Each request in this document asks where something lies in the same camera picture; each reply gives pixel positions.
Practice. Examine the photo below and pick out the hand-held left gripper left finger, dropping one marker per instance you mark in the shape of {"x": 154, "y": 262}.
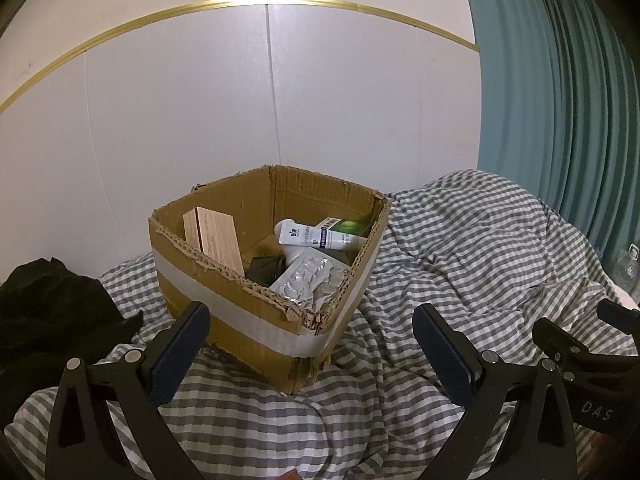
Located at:
{"x": 180, "y": 355}

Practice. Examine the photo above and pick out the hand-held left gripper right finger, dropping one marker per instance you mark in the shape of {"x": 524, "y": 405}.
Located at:
{"x": 445, "y": 355}

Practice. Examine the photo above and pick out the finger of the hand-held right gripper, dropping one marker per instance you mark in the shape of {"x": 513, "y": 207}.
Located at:
{"x": 620, "y": 316}
{"x": 565, "y": 347}

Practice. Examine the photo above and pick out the taped cardboard box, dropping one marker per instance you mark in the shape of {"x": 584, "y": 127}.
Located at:
{"x": 260, "y": 330}

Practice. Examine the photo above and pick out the small tan carton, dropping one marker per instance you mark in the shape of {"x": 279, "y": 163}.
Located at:
{"x": 215, "y": 240}

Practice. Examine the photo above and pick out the green and white carton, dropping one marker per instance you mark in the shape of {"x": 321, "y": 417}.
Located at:
{"x": 350, "y": 227}

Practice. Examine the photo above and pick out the white tube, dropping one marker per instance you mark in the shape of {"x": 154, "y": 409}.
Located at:
{"x": 300, "y": 234}

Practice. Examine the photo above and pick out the clear bottle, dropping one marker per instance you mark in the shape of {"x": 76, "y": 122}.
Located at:
{"x": 629, "y": 267}

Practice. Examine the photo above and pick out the grey checked blanket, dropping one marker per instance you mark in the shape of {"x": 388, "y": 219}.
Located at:
{"x": 450, "y": 240}

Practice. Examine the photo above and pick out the dark green cloth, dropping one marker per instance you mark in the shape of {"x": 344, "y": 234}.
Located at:
{"x": 265, "y": 270}

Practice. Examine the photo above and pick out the black cloth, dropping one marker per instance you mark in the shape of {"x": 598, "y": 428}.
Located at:
{"x": 50, "y": 310}

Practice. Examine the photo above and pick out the silver blister pack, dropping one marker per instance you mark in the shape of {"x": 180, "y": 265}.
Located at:
{"x": 305, "y": 280}

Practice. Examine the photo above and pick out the green curtain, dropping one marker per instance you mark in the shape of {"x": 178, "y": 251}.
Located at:
{"x": 525, "y": 110}

